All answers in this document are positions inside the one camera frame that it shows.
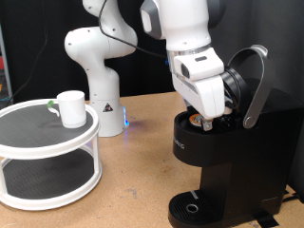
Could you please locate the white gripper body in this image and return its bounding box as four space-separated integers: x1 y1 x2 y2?
172 73 234 121

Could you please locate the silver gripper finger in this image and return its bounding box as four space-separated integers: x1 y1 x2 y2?
200 117 214 132

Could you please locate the orange-rimmed coffee pod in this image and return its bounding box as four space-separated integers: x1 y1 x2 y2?
188 112 205 128

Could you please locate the black Keurig coffee machine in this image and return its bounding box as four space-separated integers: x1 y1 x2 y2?
167 44 304 228

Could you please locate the white mug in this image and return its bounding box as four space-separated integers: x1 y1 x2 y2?
47 90 87 129

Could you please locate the dark grey backdrop panel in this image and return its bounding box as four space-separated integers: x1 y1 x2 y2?
182 0 304 203

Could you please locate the black tape strip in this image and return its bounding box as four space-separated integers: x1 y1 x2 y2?
253 210 280 228

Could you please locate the white two-tier turntable stand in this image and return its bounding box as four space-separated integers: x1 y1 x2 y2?
0 98 104 212

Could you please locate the black backdrop curtain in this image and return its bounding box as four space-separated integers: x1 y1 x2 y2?
0 0 188 103

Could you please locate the black camera cable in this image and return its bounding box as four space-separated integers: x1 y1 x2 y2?
6 0 169 105

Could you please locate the black power cord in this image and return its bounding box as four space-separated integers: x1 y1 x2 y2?
280 189 300 204

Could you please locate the grey metal frame post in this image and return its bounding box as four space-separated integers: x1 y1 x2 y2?
0 23 14 103

